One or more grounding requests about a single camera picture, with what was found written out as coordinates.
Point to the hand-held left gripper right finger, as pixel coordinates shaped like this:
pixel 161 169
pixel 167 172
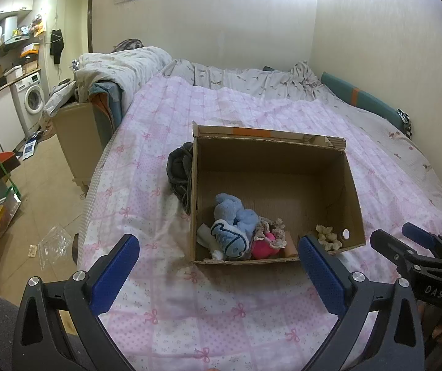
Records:
pixel 321 274

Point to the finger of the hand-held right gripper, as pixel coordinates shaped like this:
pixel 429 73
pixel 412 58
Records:
pixel 422 235
pixel 389 247

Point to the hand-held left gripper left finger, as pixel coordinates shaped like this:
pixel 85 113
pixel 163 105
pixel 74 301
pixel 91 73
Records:
pixel 116 270

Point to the white fluffy cloth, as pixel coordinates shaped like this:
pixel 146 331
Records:
pixel 204 235

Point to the white sock with blue print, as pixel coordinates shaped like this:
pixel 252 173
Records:
pixel 228 239

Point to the blue plush toy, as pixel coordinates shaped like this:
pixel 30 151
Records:
pixel 236 212

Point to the cardboard box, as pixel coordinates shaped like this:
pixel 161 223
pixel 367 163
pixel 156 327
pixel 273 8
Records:
pixel 275 177

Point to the person's right hand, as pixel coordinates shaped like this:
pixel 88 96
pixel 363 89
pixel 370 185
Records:
pixel 441 330

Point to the clear plastic packaging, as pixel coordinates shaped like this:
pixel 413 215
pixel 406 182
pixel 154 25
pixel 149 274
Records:
pixel 54 245

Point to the dark grey cloth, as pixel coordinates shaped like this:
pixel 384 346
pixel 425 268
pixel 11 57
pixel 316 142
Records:
pixel 178 166

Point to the beige bedside cabinet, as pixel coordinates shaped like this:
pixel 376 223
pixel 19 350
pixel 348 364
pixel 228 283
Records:
pixel 77 139

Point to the teal headboard cushion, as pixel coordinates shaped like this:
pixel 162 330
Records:
pixel 371 104

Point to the blue and white paper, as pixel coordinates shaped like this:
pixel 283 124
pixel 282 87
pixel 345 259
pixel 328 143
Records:
pixel 30 148

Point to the orange and black block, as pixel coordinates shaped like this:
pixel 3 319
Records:
pixel 4 164

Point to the teal cloth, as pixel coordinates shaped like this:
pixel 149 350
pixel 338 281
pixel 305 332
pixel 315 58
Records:
pixel 103 100

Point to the grey clothes pile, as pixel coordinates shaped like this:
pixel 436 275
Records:
pixel 60 94

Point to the white washing machine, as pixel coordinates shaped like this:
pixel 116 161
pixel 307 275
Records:
pixel 31 96

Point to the white quilt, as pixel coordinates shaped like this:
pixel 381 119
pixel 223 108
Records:
pixel 128 65

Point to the striped pillow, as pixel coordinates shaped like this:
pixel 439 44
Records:
pixel 128 44

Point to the black hanging garment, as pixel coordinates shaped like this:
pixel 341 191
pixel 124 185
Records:
pixel 56 46

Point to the white water heater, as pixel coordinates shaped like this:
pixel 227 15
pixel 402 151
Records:
pixel 11 27

